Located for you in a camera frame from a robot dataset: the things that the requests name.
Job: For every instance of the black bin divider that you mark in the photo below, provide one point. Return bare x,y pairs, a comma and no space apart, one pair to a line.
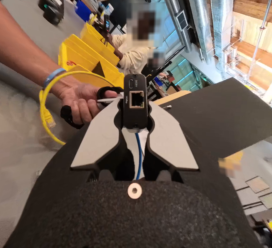
98,70

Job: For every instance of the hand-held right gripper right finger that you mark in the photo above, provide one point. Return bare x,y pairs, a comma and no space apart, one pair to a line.
170,143

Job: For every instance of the blue wristband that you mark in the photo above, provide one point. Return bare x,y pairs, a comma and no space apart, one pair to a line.
53,77

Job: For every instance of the black device with screen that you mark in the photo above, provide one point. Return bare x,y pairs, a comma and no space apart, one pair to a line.
52,10

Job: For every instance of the black ethernet port adapter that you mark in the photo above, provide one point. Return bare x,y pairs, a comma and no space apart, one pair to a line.
136,116

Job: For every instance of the blue plastic bin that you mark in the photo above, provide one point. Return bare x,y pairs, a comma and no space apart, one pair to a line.
82,10

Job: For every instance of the black panel with wooden rim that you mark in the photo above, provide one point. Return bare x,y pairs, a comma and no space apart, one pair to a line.
212,114

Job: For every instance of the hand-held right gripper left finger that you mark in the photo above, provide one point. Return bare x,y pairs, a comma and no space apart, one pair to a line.
99,139

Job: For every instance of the person's left forearm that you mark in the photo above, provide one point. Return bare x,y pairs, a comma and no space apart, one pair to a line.
21,50

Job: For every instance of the person's left hand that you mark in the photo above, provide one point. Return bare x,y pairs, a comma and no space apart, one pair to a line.
80,95

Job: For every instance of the grey round pipe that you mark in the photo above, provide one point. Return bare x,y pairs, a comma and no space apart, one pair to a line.
174,1

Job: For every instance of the silver air duct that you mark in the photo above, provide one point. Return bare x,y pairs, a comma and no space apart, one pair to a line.
197,8
221,8

